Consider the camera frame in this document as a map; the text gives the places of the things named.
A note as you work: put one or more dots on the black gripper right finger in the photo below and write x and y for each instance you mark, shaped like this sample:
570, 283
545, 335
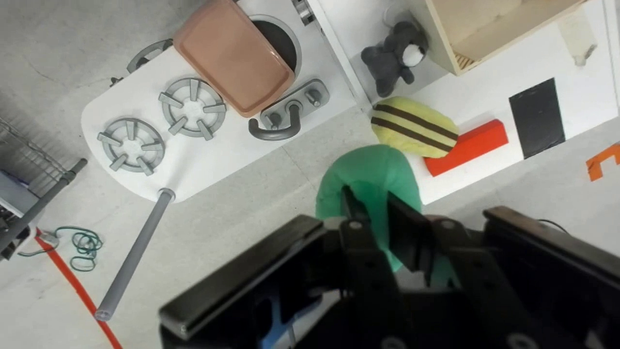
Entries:
409, 232

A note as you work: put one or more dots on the dark round toy sink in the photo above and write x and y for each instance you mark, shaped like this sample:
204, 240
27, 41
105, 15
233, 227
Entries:
281, 41

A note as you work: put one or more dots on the grey plush animal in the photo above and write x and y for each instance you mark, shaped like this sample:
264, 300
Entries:
393, 54

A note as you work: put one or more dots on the pink plastic tray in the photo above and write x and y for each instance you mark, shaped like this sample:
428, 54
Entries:
233, 58

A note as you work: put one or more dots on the yellow brown-striped plush ball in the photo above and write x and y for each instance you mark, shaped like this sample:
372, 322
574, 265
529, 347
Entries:
413, 128

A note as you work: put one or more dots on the white toy kitchen counter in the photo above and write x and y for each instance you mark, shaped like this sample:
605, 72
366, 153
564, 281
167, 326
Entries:
219, 155

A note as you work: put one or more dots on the grey toy faucet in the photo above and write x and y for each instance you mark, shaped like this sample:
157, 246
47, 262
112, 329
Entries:
291, 116

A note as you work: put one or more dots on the light wooden box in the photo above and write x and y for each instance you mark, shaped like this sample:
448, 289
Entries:
496, 25

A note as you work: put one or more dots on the green bowl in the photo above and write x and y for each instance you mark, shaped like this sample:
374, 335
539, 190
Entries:
368, 180

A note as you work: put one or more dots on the red rectangular block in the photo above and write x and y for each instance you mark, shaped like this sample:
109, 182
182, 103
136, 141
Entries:
467, 147

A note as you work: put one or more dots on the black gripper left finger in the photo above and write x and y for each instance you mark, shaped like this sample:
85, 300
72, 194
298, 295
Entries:
353, 225

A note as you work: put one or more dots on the grey toy stove burner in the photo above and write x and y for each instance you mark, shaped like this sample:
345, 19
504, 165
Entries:
130, 145
192, 106

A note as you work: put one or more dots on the grey cylindrical pole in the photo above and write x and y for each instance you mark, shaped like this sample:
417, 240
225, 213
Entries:
132, 252

